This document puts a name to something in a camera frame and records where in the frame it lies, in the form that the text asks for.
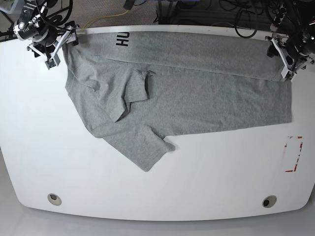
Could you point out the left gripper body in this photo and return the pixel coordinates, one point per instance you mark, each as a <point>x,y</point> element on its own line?
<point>299,45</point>

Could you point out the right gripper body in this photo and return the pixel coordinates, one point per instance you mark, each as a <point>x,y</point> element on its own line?
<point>34,29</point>

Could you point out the grey T-shirt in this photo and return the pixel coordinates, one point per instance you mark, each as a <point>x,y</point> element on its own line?
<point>133,89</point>

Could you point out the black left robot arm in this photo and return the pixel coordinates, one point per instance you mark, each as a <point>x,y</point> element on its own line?
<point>296,19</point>

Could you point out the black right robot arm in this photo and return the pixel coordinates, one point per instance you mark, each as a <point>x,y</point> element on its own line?
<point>41,8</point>

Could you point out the black tripod stand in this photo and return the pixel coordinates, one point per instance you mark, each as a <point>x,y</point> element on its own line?
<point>7,22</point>

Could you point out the white power strip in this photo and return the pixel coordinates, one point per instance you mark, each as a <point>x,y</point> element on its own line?
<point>277,20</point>

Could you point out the red tape rectangle marking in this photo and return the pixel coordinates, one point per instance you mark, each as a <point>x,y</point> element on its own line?
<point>291,153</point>

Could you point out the black box under desk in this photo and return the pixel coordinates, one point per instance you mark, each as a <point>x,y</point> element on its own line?
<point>165,10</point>

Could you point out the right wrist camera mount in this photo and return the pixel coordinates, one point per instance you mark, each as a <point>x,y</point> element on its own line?
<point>51,53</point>

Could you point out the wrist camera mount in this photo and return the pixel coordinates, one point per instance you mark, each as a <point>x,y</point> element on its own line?
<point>288,72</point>
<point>51,53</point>

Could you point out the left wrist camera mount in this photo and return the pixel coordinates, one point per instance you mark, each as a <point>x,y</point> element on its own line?
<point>288,72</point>

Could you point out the left table cable grommet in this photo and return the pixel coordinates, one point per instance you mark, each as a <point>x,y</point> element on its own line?
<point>54,199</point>

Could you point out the table cable grommet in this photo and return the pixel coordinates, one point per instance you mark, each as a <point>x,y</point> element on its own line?
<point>54,199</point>
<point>269,201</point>

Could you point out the right table cable grommet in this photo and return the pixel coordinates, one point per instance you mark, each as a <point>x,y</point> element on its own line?
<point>269,201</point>

